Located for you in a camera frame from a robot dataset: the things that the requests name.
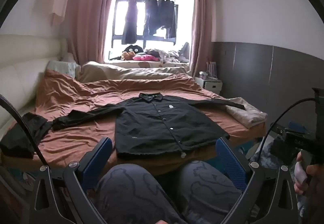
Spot pile of clothes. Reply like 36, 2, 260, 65
144, 42, 190, 63

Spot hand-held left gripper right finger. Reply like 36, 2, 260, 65
216, 137, 297, 224

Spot brown bed blanket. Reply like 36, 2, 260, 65
2, 69, 266, 171

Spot white rack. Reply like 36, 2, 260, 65
206, 61, 218, 80

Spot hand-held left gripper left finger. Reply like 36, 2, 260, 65
32, 137, 113, 224

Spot black cable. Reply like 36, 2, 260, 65
258, 98, 315, 161
0, 94, 48, 166

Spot pink curtain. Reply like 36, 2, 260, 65
189, 0, 215, 77
64, 0, 118, 65

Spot black button-up shirt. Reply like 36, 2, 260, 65
52, 92, 245, 159

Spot white nightstand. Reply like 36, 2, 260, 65
195, 76, 223, 94

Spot person's right hand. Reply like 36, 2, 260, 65
294, 150, 324, 195

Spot beige duvet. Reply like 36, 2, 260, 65
77, 61, 195, 83

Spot cream padded headboard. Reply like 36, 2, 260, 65
0, 34, 69, 138

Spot pale patterned pillow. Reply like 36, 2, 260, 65
47, 60, 81, 79

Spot black cloth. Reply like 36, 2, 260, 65
0, 113, 52, 159

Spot person's grey patterned pants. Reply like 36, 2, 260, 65
95, 161, 250, 224

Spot pink plush toy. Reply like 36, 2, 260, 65
133, 54, 159, 61

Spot beige towel blanket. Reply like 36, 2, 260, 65
226, 97, 268, 128

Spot black plush toy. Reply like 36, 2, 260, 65
124, 45, 143, 53

